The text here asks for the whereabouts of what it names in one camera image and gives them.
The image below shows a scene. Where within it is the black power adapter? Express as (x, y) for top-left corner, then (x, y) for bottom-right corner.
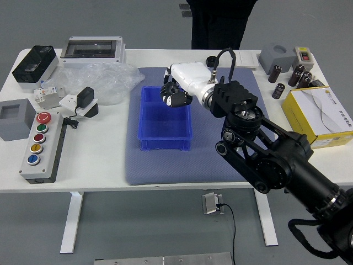
(76, 86), (95, 110)

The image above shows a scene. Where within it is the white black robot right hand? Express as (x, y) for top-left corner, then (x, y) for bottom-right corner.
(159, 62), (218, 108)

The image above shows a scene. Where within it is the grey metal floor bracket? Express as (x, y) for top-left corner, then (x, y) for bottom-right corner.
(179, 3), (192, 19)

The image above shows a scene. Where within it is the grey enclosure with clear window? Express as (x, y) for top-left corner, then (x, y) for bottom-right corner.
(60, 35), (127, 70)

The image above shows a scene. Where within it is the grey push button control box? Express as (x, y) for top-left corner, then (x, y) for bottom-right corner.
(18, 111), (66, 184)

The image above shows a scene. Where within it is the white box with black lid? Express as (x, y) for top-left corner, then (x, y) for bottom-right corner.
(12, 45), (60, 91)

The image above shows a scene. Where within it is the white table leg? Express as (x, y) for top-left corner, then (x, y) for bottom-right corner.
(60, 192), (84, 254)
(255, 192), (279, 247)

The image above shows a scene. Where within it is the big black gear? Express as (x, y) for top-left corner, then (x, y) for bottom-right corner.
(159, 82), (181, 103)

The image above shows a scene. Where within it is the person's body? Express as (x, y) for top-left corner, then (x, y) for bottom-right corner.
(186, 0), (256, 50)

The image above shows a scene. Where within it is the grey metal mounting rail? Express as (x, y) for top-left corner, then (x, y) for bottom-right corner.
(36, 93), (65, 110)

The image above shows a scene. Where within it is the beige switch box red button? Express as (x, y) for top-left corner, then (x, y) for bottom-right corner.
(292, 46), (315, 71)

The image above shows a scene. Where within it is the grey block with round hole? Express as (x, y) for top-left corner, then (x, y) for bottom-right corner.
(258, 43), (297, 75)

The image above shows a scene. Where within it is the black floor cable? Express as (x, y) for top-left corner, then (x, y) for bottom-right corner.
(216, 203), (237, 265)

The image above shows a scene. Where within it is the black adapter cord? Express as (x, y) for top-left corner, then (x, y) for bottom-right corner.
(62, 106), (79, 130)

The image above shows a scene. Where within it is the blue-grey padded mat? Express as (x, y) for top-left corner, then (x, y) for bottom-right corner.
(124, 67), (278, 186)

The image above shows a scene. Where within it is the white socket plate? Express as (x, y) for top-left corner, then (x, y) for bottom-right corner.
(58, 94), (99, 116)

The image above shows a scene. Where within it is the black socket base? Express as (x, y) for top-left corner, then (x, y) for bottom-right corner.
(82, 103), (100, 120)

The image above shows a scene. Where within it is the white wall switch plate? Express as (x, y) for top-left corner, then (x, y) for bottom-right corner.
(234, 51), (259, 69)

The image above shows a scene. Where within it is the silver floor socket box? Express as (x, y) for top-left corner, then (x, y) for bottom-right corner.
(202, 193), (226, 215)

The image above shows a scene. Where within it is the grey block with square hole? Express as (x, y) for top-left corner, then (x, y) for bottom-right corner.
(0, 98), (38, 142)

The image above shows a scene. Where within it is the yellow white cardboard box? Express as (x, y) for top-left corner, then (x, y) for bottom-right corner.
(281, 86), (353, 150)

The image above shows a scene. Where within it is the clear plastic bag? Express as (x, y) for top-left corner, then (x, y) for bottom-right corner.
(41, 61), (146, 106)

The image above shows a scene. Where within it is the blue plastic bin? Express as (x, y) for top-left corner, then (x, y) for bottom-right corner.
(137, 86), (193, 152)

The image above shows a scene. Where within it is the white circuit breaker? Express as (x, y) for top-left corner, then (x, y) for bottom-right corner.
(33, 86), (66, 102)

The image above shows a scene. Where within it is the grey metal plate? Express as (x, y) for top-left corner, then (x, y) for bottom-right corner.
(93, 252), (234, 265)

